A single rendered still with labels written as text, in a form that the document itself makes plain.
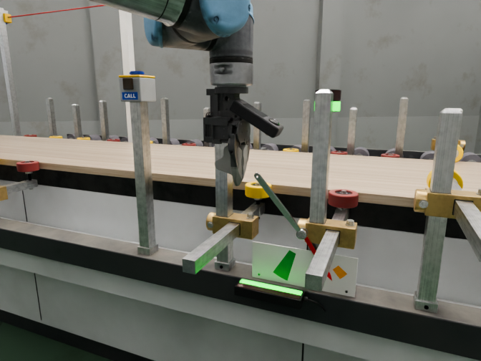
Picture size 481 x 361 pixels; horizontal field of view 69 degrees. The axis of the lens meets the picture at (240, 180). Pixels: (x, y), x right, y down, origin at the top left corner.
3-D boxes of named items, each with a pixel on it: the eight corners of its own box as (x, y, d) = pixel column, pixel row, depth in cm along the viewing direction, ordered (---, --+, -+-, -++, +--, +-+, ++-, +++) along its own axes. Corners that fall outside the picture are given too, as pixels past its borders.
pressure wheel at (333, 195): (354, 237, 95) (357, 195, 92) (324, 233, 98) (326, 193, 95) (356, 227, 102) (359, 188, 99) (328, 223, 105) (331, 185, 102)
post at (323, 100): (320, 289, 87) (331, 89, 76) (305, 286, 88) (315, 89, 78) (322, 282, 90) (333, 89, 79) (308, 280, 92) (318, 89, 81)
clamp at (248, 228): (251, 241, 90) (251, 222, 89) (205, 233, 95) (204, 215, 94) (259, 233, 96) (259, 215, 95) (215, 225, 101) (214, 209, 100)
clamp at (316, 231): (353, 250, 81) (355, 229, 80) (296, 241, 86) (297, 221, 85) (356, 241, 86) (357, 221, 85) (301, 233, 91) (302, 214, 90)
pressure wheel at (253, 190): (275, 220, 107) (276, 184, 105) (252, 224, 104) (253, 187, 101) (263, 213, 114) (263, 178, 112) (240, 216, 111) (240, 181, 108)
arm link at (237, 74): (259, 65, 76) (242, 61, 67) (258, 89, 77) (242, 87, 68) (221, 66, 79) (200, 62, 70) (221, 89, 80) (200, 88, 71)
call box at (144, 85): (141, 104, 94) (139, 74, 92) (120, 104, 96) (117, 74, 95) (157, 104, 100) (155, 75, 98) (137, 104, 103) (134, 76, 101)
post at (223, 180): (228, 288, 98) (226, 112, 87) (217, 286, 99) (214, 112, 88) (233, 282, 101) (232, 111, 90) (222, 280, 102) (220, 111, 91)
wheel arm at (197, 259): (196, 278, 71) (195, 258, 70) (181, 275, 72) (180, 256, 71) (265, 214, 110) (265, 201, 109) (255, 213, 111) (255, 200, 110)
